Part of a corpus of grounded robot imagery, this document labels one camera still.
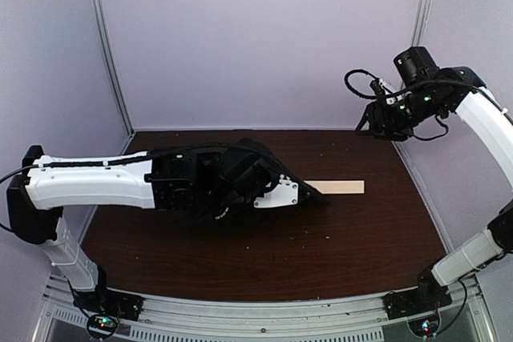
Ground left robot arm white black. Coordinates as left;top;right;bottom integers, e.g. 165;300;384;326
2;138;325;313

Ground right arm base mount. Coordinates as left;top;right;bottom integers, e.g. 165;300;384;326
382;289;452;320

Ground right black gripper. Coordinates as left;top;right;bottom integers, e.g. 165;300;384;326
357;85;446;141

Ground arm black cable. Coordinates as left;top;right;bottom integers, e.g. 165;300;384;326
343;68;450;142
0;140;249;235

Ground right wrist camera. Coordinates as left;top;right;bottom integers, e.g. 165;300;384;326
370;78;397;105

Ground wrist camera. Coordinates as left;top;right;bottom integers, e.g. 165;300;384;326
370;78;397;105
253;174;299;209

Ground right aluminium corner post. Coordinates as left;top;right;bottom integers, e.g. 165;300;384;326
410;0;432;46

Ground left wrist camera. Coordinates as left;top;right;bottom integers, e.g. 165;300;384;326
253;174;299;209

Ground aluminium front rail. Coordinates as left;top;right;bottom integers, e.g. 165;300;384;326
29;274;498;341

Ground aluminium corner post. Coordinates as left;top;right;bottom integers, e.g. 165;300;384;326
91;0;135;136
410;0;432;46

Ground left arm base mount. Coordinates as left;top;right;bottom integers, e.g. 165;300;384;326
73;290;143;321

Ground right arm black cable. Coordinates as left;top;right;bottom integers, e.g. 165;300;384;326
343;68;450;142

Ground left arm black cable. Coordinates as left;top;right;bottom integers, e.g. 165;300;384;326
0;140;249;235

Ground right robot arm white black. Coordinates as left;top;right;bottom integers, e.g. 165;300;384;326
351;46;512;312

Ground light wooden picture frame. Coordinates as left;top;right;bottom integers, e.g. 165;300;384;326
307;180;365;195

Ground left aluminium corner post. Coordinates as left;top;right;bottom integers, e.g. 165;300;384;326
91;0;135;136

